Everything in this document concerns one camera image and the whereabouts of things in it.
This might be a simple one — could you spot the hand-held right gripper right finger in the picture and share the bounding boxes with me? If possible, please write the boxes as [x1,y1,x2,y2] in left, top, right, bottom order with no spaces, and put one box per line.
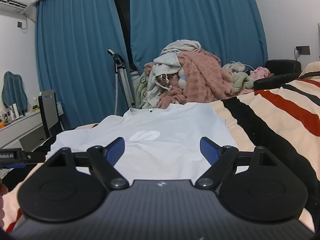
[195,137,278,189]

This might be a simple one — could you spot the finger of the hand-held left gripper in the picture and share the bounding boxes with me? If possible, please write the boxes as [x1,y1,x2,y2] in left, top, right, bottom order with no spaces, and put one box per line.
[22,151,49,166]

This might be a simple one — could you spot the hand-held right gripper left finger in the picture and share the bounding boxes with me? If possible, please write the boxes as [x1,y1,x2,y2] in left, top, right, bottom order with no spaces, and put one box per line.
[44,137,130,189]

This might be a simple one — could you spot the white t-shirt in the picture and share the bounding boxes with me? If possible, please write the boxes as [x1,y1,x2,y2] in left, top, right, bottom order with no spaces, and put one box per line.
[50,102,238,180]

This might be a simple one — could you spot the person's left hand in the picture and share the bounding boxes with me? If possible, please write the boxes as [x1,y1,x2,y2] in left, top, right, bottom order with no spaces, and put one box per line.
[0,184,8,228]

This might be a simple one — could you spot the white dressing desk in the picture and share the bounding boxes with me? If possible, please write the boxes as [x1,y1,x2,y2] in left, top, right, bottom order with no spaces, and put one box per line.
[0,110,52,151]

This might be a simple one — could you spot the black chair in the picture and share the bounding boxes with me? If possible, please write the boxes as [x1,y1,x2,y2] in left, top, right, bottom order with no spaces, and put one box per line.
[38,89,62,141]

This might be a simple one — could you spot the row of cosmetic bottles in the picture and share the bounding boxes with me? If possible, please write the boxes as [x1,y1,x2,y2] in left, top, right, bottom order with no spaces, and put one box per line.
[0,96,42,125]

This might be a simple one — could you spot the light green cloth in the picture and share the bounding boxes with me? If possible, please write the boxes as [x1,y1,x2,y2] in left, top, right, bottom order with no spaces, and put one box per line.
[134,74,151,109]

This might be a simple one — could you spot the desk mirror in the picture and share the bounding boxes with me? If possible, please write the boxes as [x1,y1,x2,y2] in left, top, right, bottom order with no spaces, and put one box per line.
[1,71,28,111]

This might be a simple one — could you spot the garment steamer stand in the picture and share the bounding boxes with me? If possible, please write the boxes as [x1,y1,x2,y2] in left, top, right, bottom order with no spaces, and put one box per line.
[107,49,137,115]

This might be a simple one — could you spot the striped blanket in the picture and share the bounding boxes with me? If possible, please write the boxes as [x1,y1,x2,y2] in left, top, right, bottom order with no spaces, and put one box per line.
[0,61,320,233]

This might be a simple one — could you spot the white blue plush toy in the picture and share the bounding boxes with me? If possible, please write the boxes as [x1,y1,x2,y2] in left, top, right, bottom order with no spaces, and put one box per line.
[178,68,188,89]

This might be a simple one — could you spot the pink garment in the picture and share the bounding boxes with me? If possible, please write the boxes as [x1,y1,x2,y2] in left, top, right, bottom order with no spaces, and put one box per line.
[249,66,271,81]

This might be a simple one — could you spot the grey hoodie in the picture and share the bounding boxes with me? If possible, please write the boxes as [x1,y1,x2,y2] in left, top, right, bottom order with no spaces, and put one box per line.
[146,39,202,108]

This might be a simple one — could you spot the blue curtain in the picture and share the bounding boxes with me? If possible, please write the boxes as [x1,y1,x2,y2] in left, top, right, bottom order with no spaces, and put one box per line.
[126,0,268,71]
[35,0,131,131]

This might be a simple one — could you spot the black armchair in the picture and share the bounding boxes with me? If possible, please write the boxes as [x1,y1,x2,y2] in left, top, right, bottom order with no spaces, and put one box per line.
[253,59,303,91]

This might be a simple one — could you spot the white air conditioner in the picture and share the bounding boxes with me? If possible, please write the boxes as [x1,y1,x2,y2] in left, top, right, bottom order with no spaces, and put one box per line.
[0,0,28,14]

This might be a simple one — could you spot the white garment with cord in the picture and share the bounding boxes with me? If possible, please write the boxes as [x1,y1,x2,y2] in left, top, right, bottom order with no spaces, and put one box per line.
[222,61,251,75]

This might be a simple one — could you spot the black wall socket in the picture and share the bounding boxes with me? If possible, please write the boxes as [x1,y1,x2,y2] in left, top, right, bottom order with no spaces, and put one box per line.
[296,45,311,56]

